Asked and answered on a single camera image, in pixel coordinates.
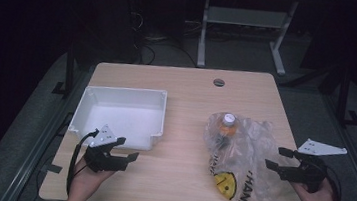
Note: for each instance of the black metal stand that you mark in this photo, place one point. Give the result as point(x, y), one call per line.
point(343, 97)
point(70, 72)

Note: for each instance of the orange juice bottle white cap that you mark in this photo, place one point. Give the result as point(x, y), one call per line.
point(228, 127)

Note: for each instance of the clear printed plastic bag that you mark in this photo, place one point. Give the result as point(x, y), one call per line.
point(255, 175)

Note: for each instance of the black tape strip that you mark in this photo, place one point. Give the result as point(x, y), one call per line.
point(53, 168)

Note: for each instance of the person's left hand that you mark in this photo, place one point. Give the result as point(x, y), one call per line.
point(86, 181)

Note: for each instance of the grey round table grommet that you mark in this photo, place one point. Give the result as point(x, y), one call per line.
point(219, 82)

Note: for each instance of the white metal desk frame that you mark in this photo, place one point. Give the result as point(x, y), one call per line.
point(242, 17)

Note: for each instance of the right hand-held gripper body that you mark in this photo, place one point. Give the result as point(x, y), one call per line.
point(309, 173)

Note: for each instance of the aluminium rail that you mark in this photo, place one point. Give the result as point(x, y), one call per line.
point(37, 152)
point(356, 173)

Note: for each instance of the white plastic bin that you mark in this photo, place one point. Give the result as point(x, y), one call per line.
point(121, 118)

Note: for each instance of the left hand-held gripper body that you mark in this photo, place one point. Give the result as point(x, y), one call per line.
point(103, 159)

